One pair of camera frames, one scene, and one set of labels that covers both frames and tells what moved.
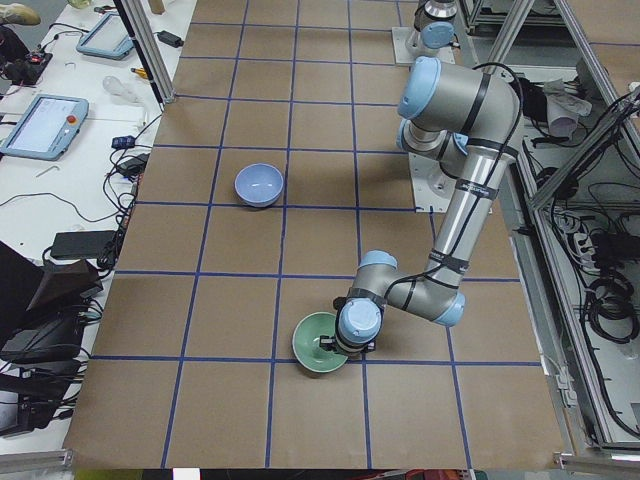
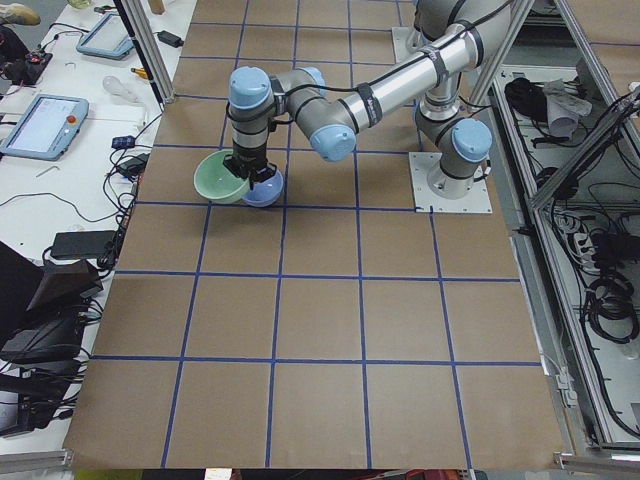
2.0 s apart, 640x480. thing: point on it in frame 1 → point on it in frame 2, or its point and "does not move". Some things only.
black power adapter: (82, 244) does not move
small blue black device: (123, 142) does not move
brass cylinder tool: (140, 71) does not move
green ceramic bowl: (306, 343) → (216, 182)
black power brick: (170, 39) does not move
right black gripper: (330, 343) → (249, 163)
